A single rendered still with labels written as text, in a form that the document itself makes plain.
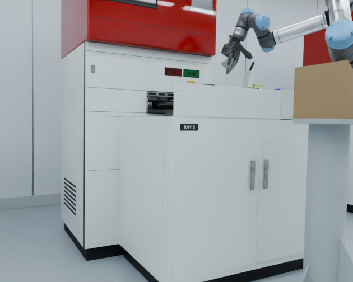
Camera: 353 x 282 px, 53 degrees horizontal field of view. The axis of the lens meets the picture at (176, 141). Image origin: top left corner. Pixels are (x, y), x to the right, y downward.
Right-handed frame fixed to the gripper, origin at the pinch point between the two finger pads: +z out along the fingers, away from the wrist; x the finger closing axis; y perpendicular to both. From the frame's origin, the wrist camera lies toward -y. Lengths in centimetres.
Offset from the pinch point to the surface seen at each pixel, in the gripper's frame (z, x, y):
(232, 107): 17.0, 30.8, -26.4
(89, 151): 67, 44, 39
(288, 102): 5.3, -0.1, -38.9
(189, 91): 17, 52, -16
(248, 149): 33, 20, -37
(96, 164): 73, 40, 35
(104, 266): 122, 35, 9
